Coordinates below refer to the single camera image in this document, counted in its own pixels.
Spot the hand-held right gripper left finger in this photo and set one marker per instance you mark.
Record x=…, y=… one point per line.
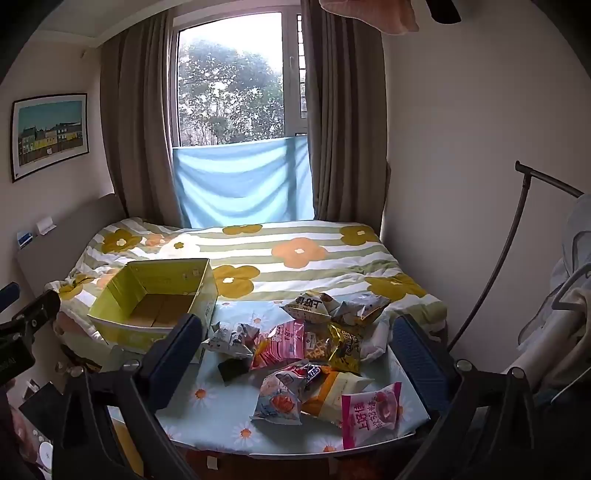
x=173, y=364

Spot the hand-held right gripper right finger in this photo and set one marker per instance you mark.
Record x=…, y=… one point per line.
x=418, y=360

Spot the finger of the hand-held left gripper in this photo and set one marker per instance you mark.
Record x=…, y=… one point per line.
x=37, y=311
x=8, y=294

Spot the grey speckled snack packet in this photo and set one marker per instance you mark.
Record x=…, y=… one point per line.
x=231, y=341

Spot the yellow foil snack packet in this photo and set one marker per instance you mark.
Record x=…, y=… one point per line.
x=344, y=346

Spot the white silver snack packet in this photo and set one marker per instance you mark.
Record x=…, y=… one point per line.
x=360, y=308

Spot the green cardboard box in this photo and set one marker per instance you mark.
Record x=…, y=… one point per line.
x=152, y=286

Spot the orange white snack packet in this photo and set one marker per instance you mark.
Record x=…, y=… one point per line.
x=334, y=387

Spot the clear waffle snack packet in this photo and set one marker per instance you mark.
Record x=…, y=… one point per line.
x=317, y=348

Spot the blue white cartoon snack packet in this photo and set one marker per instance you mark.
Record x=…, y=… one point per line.
x=279, y=397

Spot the beige snack packet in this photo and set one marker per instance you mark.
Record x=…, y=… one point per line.
x=309, y=305

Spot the dark green snack packet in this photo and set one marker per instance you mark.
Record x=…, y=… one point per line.
x=229, y=370

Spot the blue small box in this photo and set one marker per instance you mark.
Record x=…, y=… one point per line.
x=25, y=237

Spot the blue daisy tablecloth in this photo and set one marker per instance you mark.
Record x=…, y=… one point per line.
x=221, y=415

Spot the pink donut snack packet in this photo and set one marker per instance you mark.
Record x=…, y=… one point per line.
x=369, y=415

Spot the grey bed headboard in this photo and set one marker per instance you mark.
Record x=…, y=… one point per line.
x=78, y=230

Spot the tan cardboard box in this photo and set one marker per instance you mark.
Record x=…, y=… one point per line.
x=125, y=443

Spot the small chocolate bar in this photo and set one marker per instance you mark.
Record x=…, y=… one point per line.
x=314, y=370

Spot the floral striped blanket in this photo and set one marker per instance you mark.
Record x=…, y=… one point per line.
x=277, y=258

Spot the pale hanging clothes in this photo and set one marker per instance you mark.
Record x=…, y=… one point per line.
x=568, y=300

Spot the framed picture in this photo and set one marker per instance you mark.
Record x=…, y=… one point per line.
x=48, y=136

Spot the black metal clothes rack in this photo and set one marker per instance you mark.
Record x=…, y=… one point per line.
x=519, y=207

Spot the light blue cloth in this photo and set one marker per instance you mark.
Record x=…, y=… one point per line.
x=240, y=184

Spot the brown curtain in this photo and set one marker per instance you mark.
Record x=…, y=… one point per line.
x=344, y=129
x=138, y=129

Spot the window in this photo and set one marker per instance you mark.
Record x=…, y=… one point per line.
x=231, y=83

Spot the pink hanging cloth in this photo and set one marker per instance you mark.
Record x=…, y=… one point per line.
x=369, y=16

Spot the white switch box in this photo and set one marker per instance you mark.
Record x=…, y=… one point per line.
x=46, y=225

